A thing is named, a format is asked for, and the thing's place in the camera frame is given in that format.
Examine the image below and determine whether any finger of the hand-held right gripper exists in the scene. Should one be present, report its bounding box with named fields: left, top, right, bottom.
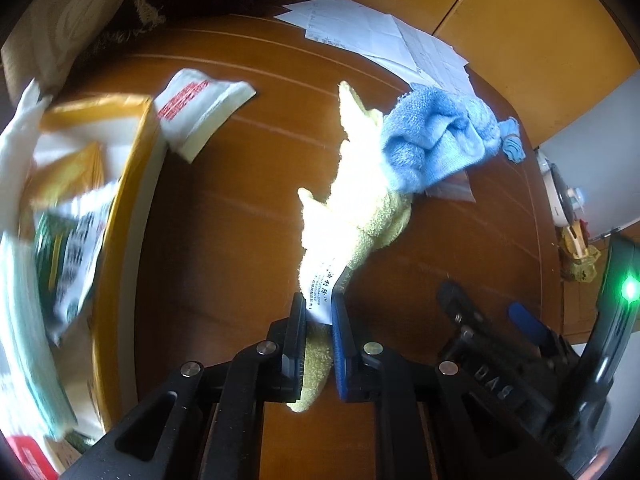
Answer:
left=436, top=280, right=488, bottom=346
left=506, top=301, right=571, bottom=356

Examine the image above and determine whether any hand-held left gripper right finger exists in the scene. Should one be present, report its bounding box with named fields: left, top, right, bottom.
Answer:
left=330, top=292, right=576, bottom=480

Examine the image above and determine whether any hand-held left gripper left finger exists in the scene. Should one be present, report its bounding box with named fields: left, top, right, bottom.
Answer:
left=62, top=292, right=308, bottom=480

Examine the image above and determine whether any pale yellow towel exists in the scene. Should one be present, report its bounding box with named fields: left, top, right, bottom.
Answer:
left=289, top=81, right=413, bottom=413

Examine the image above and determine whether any blue towel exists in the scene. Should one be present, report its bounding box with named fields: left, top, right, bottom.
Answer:
left=381, top=85, right=502, bottom=195

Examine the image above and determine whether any yellow cardboard box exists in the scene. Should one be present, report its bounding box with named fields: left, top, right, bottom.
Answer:
left=30, top=95, right=168, bottom=441

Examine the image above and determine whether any white packet with red print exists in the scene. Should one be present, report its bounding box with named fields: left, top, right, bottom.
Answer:
left=154, top=69, right=257, bottom=163

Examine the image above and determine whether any teal cartoon tissue pack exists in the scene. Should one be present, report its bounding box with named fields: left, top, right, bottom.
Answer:
left=0, top=235, right=78, bottom=441

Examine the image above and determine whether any white towel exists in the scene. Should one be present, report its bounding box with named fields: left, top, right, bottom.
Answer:
left=0, top=79, right=53, bottom=241

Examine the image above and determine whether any yellow packet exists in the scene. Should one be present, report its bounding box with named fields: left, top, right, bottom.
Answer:
left=30, top=142, right=106, bottom=211
left=422, top=170, right=475, bottom=204

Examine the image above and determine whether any cream electric pot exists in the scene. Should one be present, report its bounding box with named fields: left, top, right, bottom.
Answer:
left=536, top=150, right=587, bottom=226

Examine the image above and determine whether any small crumpled blue cloth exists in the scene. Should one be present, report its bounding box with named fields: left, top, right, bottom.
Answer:
left=497, top=117, right=525, bottom=163

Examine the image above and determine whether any green and white packet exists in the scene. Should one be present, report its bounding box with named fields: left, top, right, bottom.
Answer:
left=32, top=180, right=121, bottom=346

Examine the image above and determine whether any yellow wooden wardrobe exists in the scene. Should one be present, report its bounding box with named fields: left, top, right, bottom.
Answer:
left=300, top=0, right=640, bottom=146

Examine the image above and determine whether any red and white packet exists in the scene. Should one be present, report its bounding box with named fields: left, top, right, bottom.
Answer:
left=7, top=435, right=61, bottom=480

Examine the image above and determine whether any stack of white papers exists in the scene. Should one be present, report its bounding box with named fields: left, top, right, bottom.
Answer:
left=274, top=0, right=471, bottom=98

